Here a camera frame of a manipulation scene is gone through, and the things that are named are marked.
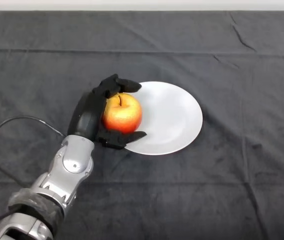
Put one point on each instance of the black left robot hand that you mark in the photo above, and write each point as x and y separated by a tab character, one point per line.
88	113

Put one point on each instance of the red yellow apple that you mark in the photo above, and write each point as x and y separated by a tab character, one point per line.
123	116

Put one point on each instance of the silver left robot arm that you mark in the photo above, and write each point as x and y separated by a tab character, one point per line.
56	180

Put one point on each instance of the white round plate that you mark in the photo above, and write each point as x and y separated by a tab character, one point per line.
171	120

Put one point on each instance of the black table cloth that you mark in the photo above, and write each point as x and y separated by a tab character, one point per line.
207	200

